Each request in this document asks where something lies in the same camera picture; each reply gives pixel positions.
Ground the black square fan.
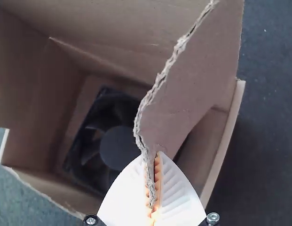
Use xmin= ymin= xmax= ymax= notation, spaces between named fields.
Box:
xmin=63 ymin=85 xmax=146 ymax=193

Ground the cardboard box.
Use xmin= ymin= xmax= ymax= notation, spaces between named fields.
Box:
xmin=0 ymin=0 xmax=247 ymax=224

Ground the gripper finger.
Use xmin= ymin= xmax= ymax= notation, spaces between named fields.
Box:
xmin=83 ymin=155 xmax=156 ymax=226
xmin=153 ymin=151 xmax=221 ymax=226

